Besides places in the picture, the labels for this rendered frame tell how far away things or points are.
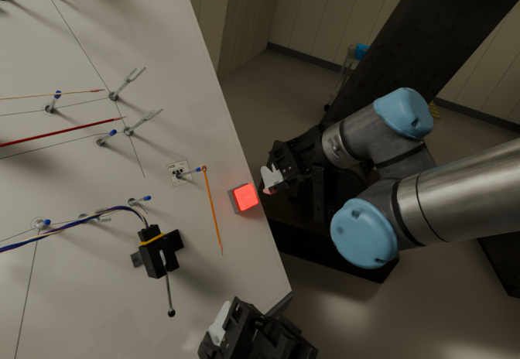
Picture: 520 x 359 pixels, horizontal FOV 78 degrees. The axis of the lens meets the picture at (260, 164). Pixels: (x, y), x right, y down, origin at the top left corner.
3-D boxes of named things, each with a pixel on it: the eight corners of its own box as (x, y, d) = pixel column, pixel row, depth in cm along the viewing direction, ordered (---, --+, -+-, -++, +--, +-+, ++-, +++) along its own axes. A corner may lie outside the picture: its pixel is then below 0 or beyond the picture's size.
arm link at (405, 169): (388, 247, 45) (352, 176, 46) (417, 216, 52) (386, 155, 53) (445, 238, 39) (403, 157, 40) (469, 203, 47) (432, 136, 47)
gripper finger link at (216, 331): (230, 295, 49) (251, 317, 40) (213, 334, 48) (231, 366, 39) (212, 288, 48) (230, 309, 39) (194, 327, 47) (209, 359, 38)
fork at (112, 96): (116, 91, 63) (144, 62, 53) (119, 100, 63) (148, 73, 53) (106, 93, 62) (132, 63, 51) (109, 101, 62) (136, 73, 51)
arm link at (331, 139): (376, 154, 54) (352, 168, 49) (354, 162, 58) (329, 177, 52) (356, 114, 55) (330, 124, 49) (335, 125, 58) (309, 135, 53)
